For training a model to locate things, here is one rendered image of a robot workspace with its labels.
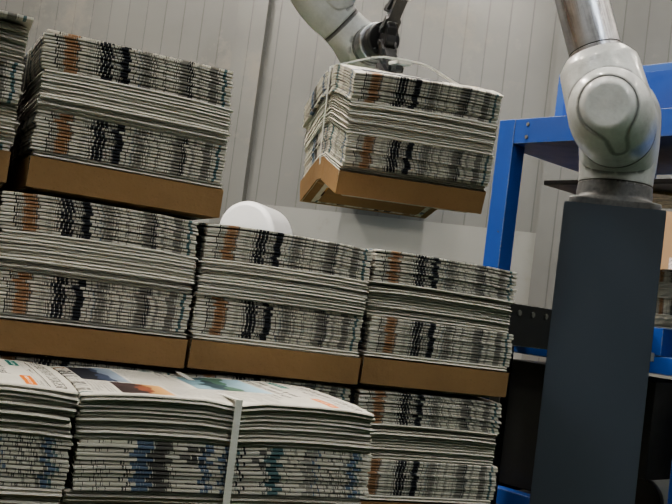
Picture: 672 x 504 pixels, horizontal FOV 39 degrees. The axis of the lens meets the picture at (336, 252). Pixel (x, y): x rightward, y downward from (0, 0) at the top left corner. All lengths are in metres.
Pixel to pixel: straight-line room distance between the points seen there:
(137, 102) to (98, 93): 0.06
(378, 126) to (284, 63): 7.55
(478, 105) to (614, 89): 0.25
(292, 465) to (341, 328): 0.40
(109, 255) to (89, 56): 0.29
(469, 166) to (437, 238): 6.85
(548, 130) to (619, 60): 1.86
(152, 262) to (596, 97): 0.87
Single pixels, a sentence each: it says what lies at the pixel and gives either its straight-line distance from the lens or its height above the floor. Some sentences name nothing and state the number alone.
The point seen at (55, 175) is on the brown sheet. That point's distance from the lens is 1.38.
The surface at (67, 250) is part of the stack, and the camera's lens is 1.38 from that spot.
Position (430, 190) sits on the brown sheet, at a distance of 1.74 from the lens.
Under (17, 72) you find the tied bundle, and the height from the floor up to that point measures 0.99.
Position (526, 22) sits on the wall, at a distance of 8.96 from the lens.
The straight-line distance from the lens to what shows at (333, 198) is 1.94.
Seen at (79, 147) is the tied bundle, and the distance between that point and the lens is 1.40.
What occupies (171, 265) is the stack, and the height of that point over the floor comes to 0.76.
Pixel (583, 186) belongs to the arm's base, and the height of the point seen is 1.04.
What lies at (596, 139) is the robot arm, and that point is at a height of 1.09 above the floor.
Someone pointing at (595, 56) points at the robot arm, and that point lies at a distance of 1.86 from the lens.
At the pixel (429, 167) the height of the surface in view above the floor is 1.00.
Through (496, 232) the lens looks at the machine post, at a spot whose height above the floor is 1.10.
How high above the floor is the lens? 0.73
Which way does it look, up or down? 3 degrees up
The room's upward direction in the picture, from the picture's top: 7 degrees clockwise
